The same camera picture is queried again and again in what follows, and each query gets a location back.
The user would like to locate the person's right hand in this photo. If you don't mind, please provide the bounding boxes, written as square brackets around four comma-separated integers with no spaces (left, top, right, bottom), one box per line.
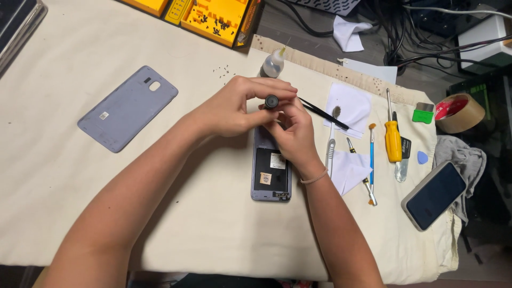
[262,97,328,179]

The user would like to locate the person's left hand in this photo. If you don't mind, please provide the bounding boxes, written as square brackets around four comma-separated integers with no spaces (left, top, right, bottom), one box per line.
[191,75,299,139]

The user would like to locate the black tweezers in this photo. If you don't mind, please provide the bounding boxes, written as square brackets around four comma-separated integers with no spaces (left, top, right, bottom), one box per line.
[298,97,350,131]

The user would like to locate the white toothbrush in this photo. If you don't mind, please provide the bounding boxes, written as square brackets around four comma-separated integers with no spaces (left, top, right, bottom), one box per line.
[324,106,342,177]

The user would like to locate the clear squeeze bottle yellow tip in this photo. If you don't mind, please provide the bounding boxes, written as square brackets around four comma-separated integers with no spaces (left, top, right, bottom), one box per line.
[259,38,292,79]

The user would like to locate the opened grey smartphone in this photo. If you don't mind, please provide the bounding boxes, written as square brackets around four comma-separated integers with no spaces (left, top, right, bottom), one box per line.
[251,125,293,202]

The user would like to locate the flat white tissue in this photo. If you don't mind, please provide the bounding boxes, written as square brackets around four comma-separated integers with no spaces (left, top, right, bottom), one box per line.
[323,82,373,140]

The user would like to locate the yellow black metal spudger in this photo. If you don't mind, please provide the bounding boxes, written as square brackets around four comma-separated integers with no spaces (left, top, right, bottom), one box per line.
[346,137,377,205]

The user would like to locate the folded white tissue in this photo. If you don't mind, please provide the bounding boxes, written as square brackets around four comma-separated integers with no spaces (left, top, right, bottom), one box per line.
[330,150,373,197]

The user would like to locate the group of tiny silver screws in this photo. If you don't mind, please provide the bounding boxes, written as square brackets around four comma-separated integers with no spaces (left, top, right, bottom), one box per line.
[212,64,233,85]

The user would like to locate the white paper sheet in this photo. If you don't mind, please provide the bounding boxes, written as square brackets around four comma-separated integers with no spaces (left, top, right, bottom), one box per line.
[337,58,398,85]

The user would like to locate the crumpled white tissue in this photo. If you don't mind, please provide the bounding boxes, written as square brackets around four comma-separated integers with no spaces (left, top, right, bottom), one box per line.
[333,15,373,53]

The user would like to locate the white patterned panel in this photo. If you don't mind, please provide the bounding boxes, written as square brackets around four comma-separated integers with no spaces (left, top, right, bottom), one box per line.
[287,0,362,17]

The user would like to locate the group of black screws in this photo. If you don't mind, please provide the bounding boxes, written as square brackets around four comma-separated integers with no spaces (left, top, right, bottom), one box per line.
[198,14,233,37]

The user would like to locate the yellow tool organiser box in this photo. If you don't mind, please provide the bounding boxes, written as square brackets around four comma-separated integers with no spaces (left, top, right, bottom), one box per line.
[115,0,265,51]

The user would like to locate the green scraper tool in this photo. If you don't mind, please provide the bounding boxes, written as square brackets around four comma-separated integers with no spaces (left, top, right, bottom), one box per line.
[411,102,435,125]

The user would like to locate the cream cloth mat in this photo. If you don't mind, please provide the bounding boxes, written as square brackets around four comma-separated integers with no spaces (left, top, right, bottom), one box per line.
[0,0,462,285]

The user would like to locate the grey phone back cover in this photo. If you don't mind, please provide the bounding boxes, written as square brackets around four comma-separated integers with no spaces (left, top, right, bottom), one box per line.
[77,66,179,153]

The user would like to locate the smartphone in beige case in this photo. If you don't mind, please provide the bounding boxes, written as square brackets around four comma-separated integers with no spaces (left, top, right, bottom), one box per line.
[401,161,468,232]

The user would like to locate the brown packing tape roll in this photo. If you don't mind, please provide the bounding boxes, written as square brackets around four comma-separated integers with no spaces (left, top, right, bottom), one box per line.
[434,93,486,134]

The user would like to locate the grey cloth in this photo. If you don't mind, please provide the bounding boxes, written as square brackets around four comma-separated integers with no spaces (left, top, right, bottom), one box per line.
[433,135,487,225]

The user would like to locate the white box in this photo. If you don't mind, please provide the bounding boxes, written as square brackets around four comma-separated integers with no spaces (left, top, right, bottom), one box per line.
[457,14,512,75]

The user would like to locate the clear plastic case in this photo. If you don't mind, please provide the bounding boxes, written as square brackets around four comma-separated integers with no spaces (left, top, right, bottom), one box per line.
[0,0,49,77]

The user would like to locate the beige wrist bracelet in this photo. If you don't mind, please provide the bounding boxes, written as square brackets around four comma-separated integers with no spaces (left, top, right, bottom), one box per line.
[299,167,329,185]

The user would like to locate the blue handled brush tool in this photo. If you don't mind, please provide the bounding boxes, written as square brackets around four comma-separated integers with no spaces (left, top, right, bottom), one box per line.
[367,123,378,206]

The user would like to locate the yellow handled screwdriver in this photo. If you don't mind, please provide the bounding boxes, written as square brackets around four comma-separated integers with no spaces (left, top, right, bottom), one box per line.
[384,88,403,163]

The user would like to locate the black handled metal pry tool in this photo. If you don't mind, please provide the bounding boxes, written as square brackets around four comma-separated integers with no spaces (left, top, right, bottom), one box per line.
[391,111,412,183]

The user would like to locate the bundle of black cables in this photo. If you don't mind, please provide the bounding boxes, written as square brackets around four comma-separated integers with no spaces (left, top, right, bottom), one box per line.
[276,0,512,77]

